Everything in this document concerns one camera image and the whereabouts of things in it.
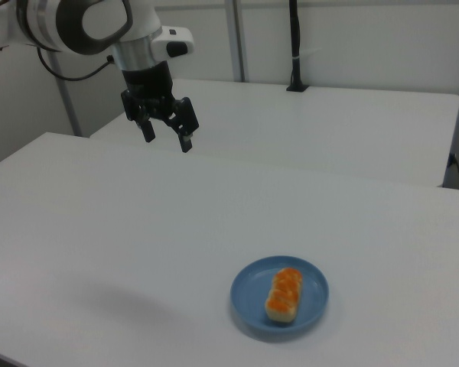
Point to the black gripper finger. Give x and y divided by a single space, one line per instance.
186 121
143 124

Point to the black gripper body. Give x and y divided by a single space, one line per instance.
150 86

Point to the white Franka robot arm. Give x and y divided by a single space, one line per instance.
61 23

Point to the orange-topped bread loaf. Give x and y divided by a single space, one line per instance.
284 294

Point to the blue round plate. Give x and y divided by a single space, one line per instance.
279 296

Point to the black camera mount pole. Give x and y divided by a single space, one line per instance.
296 46

